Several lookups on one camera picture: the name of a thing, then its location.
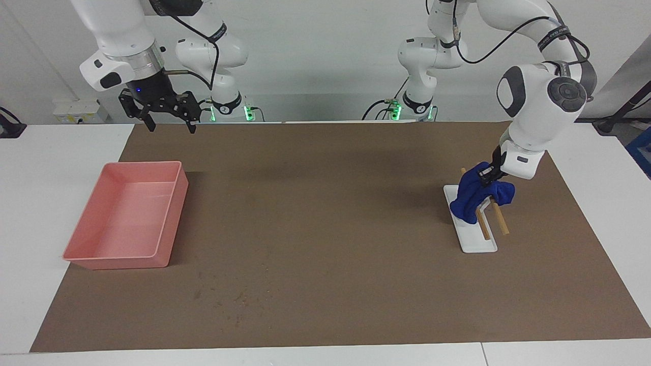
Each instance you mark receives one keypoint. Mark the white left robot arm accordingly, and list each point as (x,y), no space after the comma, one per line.
(534,101)

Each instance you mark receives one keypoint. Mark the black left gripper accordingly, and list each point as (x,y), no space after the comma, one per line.
(496,165)

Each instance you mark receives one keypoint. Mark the blue crate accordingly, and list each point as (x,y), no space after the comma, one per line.
(642,152)

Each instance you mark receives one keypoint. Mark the pink plastic bin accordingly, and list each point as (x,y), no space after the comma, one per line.
(122,223)

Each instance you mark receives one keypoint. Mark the blue towel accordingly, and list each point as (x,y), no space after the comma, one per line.
(468,198)

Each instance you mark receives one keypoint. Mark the wooden rack rod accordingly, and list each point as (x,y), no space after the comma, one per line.
(502,223)
(484,229)

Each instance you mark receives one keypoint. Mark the black stand leg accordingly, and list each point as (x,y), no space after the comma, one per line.
(618,114)

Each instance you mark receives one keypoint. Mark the brown table mat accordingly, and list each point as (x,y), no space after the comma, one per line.
(330,229)

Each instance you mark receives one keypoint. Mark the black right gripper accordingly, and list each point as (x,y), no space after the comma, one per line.
(156,94)

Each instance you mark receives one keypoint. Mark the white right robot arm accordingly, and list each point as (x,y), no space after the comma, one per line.
(119,30)

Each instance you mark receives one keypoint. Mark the white wall socket box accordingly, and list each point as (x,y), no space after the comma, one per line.
(76,109)

